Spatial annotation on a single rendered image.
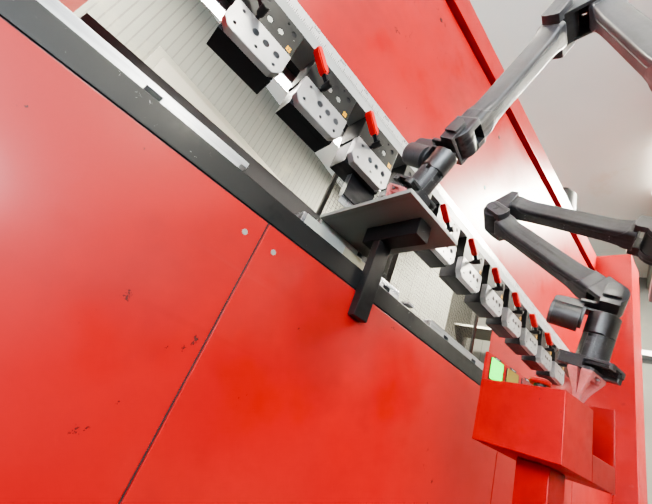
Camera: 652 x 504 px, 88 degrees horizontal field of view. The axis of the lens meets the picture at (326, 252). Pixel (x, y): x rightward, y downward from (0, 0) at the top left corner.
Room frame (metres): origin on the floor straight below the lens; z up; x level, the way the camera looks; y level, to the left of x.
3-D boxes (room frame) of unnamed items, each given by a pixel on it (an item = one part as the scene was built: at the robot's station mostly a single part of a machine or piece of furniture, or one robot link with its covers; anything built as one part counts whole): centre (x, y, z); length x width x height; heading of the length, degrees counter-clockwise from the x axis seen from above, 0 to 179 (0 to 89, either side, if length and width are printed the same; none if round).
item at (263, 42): (0.53, 0.33, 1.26); 0.15 x 0.09 x 0.17; 124
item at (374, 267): (0.62, -0.12, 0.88); 0.14 x 0.04 x 0.22; 34
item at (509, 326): (1.31, -0.83, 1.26); 0.15 x 0.09 x 0.17; 124
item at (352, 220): (0.65, -0.10, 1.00); 0.26 x 0.18 x 0.01; 34
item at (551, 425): (0.67, -0.53, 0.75); 0.20 x 0.16 x 0.18; 115
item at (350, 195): (0.77, -0.02, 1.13); 0.10 x 0.02 x 0.10; 124
